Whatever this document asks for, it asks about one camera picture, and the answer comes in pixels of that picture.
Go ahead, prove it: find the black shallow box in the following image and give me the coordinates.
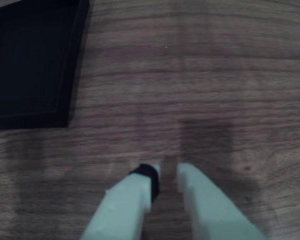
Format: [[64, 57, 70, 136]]
[[0, 0, 91, 131]]

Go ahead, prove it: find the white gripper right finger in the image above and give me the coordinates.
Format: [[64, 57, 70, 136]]
[[176, 163, 266, 240]]

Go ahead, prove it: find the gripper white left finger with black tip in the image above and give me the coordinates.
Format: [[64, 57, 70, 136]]
[[79, 163, 162, 240]]

